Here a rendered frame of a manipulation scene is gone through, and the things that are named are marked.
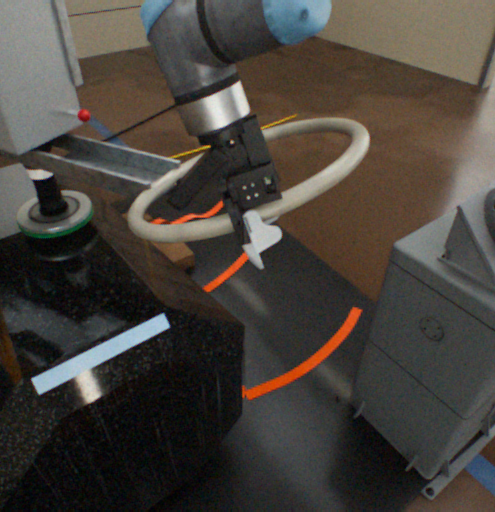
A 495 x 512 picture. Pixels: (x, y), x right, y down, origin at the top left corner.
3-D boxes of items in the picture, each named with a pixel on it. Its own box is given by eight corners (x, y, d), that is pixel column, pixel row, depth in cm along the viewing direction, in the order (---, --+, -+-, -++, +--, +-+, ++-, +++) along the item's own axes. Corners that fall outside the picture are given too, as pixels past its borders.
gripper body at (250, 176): (284, 203, 60) (255, 119, 54) (226, 222, 61) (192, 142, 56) (281, 184, 66) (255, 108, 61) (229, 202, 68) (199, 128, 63)
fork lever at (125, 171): (-49, 150, 120) (-57, 133, 117) (9, 125, 133) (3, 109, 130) (140, 212, 93) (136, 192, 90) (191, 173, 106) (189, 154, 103)
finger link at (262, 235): (291, 265, 62) (271, 204, 60) (252, 276, 63) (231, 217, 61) (291, 259, 65) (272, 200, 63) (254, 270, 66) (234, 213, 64)
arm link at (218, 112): (170, 111, 53) (182, 97, 62) (186, 148, 55) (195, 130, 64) (238, 85, 52) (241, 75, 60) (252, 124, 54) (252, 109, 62)
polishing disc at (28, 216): (82, 232, 122) (81, 228, 122) (7, 234, 122) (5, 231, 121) (98, 192, 139) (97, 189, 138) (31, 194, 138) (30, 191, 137)
